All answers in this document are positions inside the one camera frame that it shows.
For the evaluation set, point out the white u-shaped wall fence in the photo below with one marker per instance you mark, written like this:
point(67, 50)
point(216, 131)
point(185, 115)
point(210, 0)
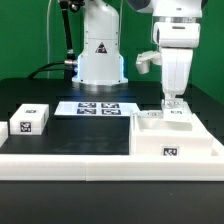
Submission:
point(113, 168)

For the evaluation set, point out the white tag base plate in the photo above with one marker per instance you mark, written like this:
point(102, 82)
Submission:
point(72, 108)

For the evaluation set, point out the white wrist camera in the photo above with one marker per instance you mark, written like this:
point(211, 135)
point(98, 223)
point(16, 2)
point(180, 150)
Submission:
point(144, 60)

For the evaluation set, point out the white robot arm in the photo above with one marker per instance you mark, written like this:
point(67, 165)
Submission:
point(100, 63)

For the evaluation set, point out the white cabinet body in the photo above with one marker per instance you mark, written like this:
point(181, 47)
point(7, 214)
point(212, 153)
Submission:
point(159, 137)

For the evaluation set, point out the white cabinet door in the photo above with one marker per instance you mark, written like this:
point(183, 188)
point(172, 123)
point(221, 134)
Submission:
point(150, 114)
point(181, 112)

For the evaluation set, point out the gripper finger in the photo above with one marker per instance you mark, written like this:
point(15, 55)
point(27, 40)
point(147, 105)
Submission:
point(170, 100)

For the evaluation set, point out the white cabinet top block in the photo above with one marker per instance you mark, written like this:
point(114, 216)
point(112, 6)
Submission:
point(29, 119)

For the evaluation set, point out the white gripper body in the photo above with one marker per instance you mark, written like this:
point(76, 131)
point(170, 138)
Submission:
point(176, 42)

